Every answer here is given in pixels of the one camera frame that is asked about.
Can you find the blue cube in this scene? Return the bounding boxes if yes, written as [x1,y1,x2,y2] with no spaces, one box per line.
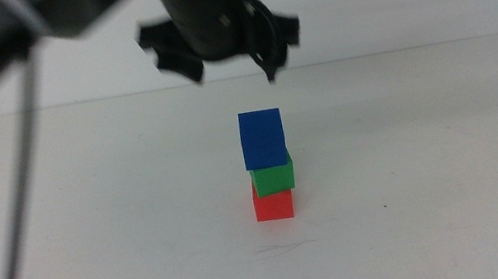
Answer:
[236,106,291,172]

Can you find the green cube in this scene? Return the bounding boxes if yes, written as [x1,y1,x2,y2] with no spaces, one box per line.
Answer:
[246,148,299,200]

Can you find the red cube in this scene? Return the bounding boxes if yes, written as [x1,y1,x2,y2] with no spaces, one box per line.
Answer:
[249,175,297,224]

